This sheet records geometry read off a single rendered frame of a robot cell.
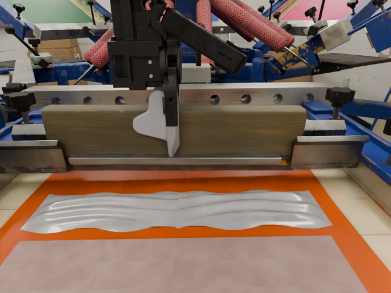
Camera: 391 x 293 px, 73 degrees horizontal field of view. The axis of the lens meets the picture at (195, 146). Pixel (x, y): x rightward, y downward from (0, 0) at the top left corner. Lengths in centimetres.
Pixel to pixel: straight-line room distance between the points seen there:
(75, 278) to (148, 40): 26
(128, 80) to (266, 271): 25
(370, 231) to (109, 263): 28
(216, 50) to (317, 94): 35
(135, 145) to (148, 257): 16
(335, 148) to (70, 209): 36
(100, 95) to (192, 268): 43
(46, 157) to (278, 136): 32
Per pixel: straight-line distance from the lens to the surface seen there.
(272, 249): 30
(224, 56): 34
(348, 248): 33
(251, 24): 98
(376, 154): 44
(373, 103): 103
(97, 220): 34
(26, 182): 47
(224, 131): 37
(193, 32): 33
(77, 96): 63
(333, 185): 43
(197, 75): 62
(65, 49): 438
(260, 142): 38
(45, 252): 33
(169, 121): 33
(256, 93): 59
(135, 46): 32
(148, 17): 34
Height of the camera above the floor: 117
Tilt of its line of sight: 25 degrees down
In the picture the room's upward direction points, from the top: 1 degrees counter-clockwise
